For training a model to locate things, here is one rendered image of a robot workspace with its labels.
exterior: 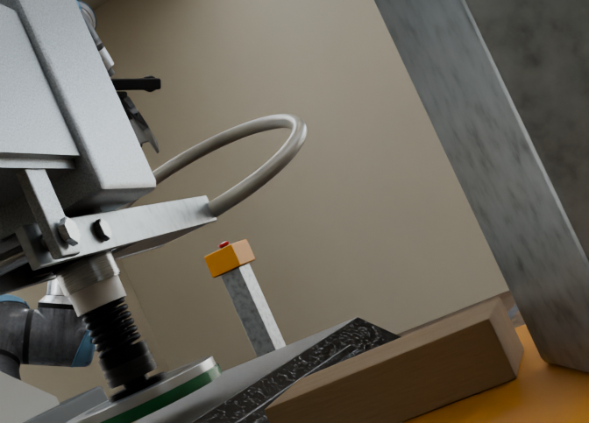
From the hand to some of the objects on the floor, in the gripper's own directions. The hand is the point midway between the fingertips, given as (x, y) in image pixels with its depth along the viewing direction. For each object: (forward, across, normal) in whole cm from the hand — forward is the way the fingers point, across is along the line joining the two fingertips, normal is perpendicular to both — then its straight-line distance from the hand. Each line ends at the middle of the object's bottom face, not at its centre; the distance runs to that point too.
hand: (152, 149), depth 210 cm
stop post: (+162, -59, +2) cm, 172 cm away
